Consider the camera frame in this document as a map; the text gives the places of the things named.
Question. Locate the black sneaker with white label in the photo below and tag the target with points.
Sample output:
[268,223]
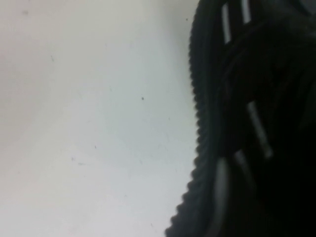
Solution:
[247,98]

